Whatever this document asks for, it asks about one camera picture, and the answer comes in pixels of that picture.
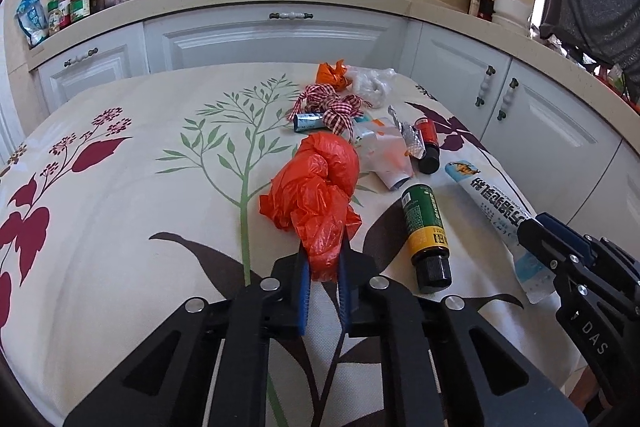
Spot clear plastic bag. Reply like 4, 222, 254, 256
346, 66, 397, 108

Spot blue white snack bag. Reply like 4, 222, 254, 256
15, 0, 49, 49

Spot white lidded container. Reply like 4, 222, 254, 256
492, 0, 533, 32

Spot red plastic bag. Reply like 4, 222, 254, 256
259, 132, 361, 282

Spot orange wrapper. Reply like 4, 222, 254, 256
316, 60, 352, 92

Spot silver foil wrapper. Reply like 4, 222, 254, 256
387, 105, 425, 159

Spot white blue toothpaste tube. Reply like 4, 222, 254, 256
445, 160, 554, 305

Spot red black small bottle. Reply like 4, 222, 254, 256
414, 117, 440, 174

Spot green yellow spray can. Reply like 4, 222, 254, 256
401, 184, 452, 294

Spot red white checkered cloth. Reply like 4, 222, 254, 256
286, 83, 371, 135

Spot floral tablecloth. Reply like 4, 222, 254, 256
1, 64, 579, 426

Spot white kitchen cabinets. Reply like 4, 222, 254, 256
27, 3, 639, 254

